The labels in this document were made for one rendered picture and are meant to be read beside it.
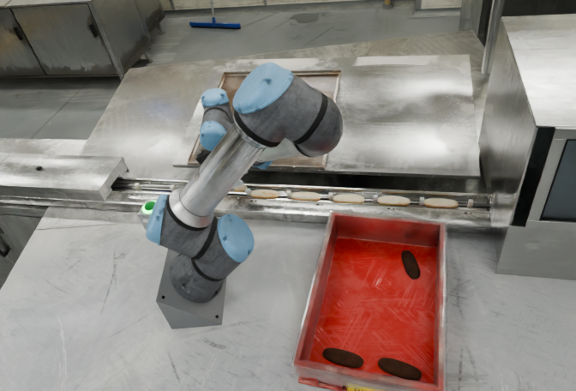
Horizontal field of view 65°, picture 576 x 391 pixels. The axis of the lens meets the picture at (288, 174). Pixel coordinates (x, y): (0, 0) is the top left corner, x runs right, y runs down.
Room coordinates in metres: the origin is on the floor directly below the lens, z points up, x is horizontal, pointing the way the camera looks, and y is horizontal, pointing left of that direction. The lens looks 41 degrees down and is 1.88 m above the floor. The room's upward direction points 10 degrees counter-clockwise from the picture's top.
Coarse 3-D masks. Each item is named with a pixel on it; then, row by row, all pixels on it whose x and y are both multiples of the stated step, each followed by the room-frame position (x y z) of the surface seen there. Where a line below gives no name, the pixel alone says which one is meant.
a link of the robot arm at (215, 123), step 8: (208, 112) 1.08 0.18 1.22; (216, 112) 1.07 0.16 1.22; (224, 112) 1.08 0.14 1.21; (208, 120) 1.04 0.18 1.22; (216, 120) 1.03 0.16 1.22; (224, 120) 1.05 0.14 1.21; (200, 128) 1.03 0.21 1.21; (208, 128) 1.00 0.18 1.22; (216, 128) 1.00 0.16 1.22; (224, 128) 1.01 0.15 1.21; (200, 136) 1.00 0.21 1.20; (208, 136) 0.99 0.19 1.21; (216, 136) 0.98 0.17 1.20; (208, 144) 0.99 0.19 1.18; (216, 144) 0.98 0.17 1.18
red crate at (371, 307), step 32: (352, 256) 0.82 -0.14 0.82; (384, 256) 0.80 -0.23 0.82; (416, 256) 0.78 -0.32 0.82; (352, 288) 0.71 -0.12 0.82; (384, 288) 0.69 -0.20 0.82; (416, 288) 0.68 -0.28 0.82; (320, 320) 0.63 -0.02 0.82; (352, 320) 0.62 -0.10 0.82; (384, 320) 0.60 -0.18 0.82; (416, 320) 0.59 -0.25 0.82; (320, 352) 0.55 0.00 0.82; (384, 352) 0.52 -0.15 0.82; (416, 352) 0.51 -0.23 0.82; (320, 384) 0.47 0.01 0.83
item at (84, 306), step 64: (64, 256) 1.02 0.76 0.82; (128, 256) 0.97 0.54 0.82; (256, 256) 0.88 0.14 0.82; (448, 256) 0.76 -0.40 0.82; (0, 320) 0.82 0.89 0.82; (64, 320) 0.78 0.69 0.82; (128, 320) 0.74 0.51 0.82; (256, 320) 0.67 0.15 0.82; (448, 320) 0.58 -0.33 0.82; (512, 320) 0.55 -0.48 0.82; (0, 384) 0.62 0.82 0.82; (64, 384) 0.58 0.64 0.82; (128, 384) 0.56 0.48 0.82; (192, 384) 0.53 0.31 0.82; (256, 384) 0.50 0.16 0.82; (448, 384) 0.42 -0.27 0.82; (512, 384) 0.40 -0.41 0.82
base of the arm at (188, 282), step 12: (180, 264) 0.78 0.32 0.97; (192, 264) 0.76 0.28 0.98; (180, 276) 0.75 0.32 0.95; (192, 276) 0.74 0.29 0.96; (204, 276) 0.73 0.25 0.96; (180, 288) 0.73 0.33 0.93; (192, 288) 0.72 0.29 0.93; (204, 288) 0.72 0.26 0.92; (216, 288) 0.73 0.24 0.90; (192, 300) 0.71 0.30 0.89; (204, 300) 0.72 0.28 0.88
